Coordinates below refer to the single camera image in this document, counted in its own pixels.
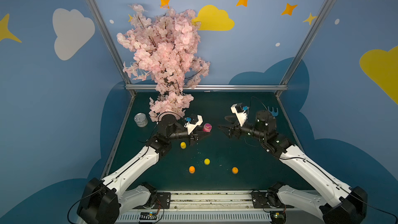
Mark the small circuit board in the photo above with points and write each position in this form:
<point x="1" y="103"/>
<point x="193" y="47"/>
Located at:
<point x="147" y="217"/>

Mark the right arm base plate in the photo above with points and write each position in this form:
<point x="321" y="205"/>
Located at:
<point x="263" y="199"/>

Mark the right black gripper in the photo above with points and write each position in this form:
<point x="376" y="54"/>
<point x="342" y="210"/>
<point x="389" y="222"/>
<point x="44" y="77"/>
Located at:
<point x="235" y="130"/>

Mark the aluminium frame right post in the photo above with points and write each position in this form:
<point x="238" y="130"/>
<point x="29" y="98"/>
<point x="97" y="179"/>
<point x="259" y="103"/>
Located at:
<point x="310" y="36"/>

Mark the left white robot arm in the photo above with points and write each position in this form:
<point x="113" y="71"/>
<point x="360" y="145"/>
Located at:
<point x="104" y="200"/>

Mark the aluminium frame post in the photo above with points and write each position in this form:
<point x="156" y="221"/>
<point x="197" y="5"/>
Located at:
<point x="107" y="38"/>
<point x="310" y="36"/>

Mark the blue garden fork toy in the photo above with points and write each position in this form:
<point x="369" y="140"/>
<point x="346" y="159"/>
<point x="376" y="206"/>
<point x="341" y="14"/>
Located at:
<point x="273" y="110"/>

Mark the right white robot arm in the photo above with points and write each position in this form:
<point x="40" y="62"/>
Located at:
<point x="335" y="202"/>

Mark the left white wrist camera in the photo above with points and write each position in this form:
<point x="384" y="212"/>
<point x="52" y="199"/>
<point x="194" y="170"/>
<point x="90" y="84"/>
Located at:
<point x="192" y="122"/>

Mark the aluminium front rail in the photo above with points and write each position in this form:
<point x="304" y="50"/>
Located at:
<point x="212" y="207"/>

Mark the orange jar lid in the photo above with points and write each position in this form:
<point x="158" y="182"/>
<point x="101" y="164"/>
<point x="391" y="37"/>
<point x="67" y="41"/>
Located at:
<point x="234" y="170"/>

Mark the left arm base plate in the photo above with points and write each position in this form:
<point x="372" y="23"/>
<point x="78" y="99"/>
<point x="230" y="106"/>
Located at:
<point x="156" y="200"/>

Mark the aluminium frame left post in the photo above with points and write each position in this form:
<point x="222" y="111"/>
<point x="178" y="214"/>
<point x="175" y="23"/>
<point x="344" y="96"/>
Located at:
<point x="107" y="38"/>

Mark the pink cherry blossom tree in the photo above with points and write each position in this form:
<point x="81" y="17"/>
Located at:
<point x="165" y="50"/>

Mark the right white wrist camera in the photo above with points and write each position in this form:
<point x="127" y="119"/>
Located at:
<point x="241" y="112"/>

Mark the magenta paint jar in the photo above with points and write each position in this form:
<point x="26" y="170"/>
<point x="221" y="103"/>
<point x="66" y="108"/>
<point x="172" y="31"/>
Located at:
<point x="207" y="127"/>

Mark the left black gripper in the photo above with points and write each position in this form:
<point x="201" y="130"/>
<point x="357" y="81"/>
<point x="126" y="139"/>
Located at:
<point x="195" y="135"/>

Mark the aluminium frame back bar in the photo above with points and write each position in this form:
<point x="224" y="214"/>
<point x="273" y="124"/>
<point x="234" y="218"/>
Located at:
<point x="152" y="87"/>

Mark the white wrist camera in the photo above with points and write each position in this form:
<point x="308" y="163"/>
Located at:
<point x="192" y="122"/>
<point x="241" y="112"/>

